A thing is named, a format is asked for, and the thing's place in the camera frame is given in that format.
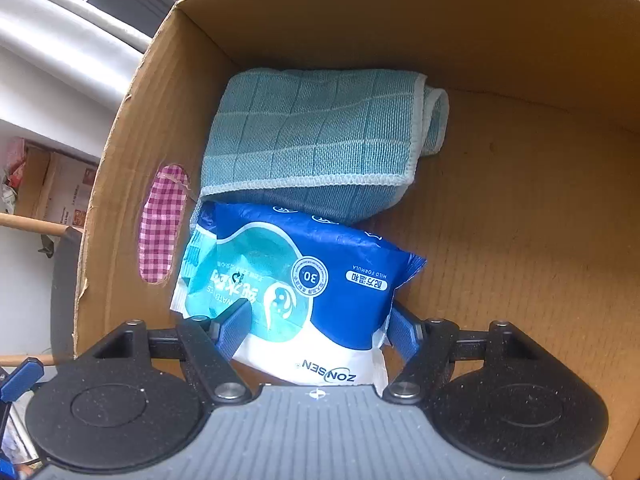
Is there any teal checked microfibre cloth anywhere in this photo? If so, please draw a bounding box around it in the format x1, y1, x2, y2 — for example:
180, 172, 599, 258
200, 67, 450, 226

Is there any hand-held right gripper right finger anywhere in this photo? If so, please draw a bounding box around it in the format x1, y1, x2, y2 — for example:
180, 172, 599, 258
382, 306, 556, 405

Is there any wooden stick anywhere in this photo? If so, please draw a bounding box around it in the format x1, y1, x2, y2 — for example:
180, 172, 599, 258
0, 212, 71, 237

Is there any brown cardboard box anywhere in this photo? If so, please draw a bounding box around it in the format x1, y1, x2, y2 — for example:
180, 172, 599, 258
72, 0, 640, 480

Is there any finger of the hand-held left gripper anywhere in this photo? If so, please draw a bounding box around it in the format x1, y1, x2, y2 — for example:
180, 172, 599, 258
0, 357, 46, 403

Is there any blue wet wipes pack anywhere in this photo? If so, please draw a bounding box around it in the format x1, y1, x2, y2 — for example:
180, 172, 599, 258
170, 201, 427, 396

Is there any pink checked cloth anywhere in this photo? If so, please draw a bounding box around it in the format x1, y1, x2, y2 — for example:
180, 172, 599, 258
138, 164, 191, 283

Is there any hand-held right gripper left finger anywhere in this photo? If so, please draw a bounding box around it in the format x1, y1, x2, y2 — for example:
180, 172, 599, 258
75, 299, 253, 406

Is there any grey curtain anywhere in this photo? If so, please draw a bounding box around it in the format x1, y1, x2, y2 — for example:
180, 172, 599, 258
0, 0, 153, 161

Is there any small printed brown carton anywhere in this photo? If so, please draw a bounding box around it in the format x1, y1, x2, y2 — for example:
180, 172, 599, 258
15, 142, 98, 226

